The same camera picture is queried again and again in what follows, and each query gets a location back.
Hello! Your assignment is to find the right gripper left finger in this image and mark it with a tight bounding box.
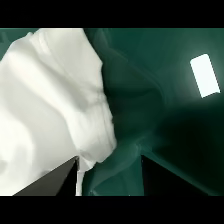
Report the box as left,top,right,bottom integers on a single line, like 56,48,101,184
13,155,81,197

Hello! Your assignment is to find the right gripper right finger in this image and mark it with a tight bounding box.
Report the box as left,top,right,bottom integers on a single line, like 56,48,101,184
140,153,215,197

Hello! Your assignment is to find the white T-shirt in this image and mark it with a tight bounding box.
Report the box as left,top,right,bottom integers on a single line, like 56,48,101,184
0,27,118,197

